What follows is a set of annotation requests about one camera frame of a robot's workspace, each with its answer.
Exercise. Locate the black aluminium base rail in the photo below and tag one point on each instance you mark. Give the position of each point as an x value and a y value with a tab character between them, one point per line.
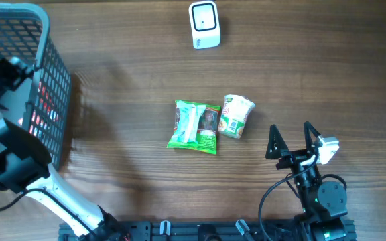
196	231

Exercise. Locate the light teal packet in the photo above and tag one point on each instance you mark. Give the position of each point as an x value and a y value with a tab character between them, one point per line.
189	116

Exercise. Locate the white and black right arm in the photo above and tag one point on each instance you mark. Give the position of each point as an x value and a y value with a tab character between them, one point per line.
323	197

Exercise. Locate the white cube barcode scanner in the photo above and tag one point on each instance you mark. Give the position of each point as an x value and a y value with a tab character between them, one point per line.
204	23

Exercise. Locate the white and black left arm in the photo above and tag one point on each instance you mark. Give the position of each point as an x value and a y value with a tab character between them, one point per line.
26	169

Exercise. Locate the green gummy candy bag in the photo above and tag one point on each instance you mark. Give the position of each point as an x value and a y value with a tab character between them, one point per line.
206	135

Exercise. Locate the white chicken cup noodles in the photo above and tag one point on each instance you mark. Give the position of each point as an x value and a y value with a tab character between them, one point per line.
235	112

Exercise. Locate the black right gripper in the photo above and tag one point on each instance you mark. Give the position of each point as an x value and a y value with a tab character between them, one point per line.
295	158

